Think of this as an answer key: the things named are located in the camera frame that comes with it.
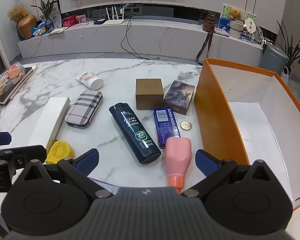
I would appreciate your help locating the gold vase with dried flowers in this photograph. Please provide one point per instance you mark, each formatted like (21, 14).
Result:
(24, 21)

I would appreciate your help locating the potted green plant right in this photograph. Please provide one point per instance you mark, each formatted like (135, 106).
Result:
(291, 49)

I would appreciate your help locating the blue snack bag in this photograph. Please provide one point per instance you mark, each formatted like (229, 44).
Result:
(39, 30)

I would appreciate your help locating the brown leather camera bag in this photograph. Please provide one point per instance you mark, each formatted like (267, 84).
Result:
(209, 27)

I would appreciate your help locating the dark blue shampoo bottle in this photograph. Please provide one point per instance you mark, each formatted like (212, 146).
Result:
(139, 140)

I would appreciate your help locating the orange storage box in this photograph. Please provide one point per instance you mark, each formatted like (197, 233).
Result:
(247, 113)

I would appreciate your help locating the blue Super Deer tin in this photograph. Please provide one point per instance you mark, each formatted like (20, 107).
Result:
(165, 125)

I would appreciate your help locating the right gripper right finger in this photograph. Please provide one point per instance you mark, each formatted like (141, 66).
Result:
(215, 170)

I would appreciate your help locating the snack package on books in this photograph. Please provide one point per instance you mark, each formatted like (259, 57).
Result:
(11, 76)

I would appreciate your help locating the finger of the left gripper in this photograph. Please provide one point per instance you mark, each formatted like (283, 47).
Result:
(20, 156)
(5, 138)

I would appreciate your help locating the illustrated card box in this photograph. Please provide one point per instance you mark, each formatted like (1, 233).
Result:
(179, 97)

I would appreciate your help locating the potted green plant left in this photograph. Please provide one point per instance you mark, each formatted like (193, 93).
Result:
(46, 7)

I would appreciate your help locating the gold coin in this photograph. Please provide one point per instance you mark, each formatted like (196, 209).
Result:
(186, 125)

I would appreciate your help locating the white wifi router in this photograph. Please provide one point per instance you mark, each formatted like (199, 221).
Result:
(113, 17)

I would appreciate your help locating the white lotion tube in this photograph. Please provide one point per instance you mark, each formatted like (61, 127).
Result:
(90, 80)

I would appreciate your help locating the pastel woven bag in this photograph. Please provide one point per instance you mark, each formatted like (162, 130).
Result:
(285, 75)

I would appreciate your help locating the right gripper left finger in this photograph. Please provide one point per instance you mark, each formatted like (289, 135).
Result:
(76, 173)

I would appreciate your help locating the brown cardboard box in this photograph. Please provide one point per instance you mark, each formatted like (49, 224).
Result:
(149, 94)

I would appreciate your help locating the red gift box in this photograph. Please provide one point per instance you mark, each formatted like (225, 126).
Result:
(68, 21)

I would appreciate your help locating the white round fan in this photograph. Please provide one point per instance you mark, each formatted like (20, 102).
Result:
(250, 26)

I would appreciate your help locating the plaid glasses case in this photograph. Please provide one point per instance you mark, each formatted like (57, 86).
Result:
(82, 110)

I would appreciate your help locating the potted green plant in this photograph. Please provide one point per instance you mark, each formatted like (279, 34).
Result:
(291, 49)
(46, 7)

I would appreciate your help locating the teddy bear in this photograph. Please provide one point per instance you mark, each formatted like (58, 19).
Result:
(235, 15)

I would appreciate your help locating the grey trash can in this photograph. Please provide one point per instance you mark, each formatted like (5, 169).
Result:
(274, 59)

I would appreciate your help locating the marble TV console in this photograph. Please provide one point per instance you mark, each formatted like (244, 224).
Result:
(146, 37)

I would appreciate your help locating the long white box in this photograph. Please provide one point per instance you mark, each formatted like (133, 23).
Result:
(48, 124)

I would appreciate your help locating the pink bottle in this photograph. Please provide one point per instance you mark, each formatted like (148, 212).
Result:
(178, 155)

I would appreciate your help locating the yellow tape measure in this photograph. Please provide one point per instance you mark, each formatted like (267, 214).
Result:
(58, 151)

